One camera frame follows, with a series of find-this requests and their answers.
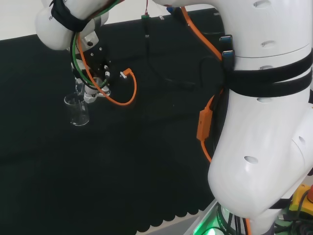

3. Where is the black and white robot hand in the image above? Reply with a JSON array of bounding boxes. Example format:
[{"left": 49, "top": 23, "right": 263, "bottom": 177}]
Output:
[{"left": 71, "top": 45, "right": 112, "bottom": 105}]

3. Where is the small clear glass beaker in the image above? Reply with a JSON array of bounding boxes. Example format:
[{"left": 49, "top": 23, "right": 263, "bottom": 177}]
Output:
[{"left": 74, "top": 78, "right": 87, "bottom": 96}]

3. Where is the large clear glass beaker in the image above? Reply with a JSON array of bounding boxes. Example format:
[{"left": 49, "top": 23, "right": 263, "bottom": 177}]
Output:
[{"left": 64, "top": 94, "right": 90, "bottom": 127}]

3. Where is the black bench cloth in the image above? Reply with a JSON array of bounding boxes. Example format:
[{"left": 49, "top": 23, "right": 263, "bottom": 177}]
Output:
[{"left": 0, "top": 7, "right": 235, "bottom": 233}]

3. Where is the yellow stop button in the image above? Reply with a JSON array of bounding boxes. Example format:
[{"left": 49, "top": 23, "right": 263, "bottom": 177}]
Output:
[{"left": 288, "top": 183, "right": 313, "bottom": 219}]

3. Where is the green wrist cable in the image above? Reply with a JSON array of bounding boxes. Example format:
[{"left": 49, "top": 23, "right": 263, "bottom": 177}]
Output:
[{"left": 70, "top": 31, "right": 109, "bottom": 89}]

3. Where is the orange wrist cable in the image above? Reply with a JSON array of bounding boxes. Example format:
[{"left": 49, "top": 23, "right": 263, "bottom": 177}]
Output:
[{"left": 77, "top": 31, "right": 137, "bottom": 106}]

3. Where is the black cable with green plug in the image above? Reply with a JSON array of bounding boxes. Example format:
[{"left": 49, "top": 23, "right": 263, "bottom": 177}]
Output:
[{"left": 141, "top": 14, "right": 197, "bottom": 89}]

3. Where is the orange arm cable with box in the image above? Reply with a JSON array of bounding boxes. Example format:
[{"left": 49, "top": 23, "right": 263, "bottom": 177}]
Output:
[{"left": 180, "top": 6, "right": 251, "bottom": 235}]

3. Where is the metal base plate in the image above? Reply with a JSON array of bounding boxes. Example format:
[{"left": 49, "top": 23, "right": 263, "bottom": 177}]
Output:
[{"left": 188, "top": 198, "right": 245, "bottom": 235}]

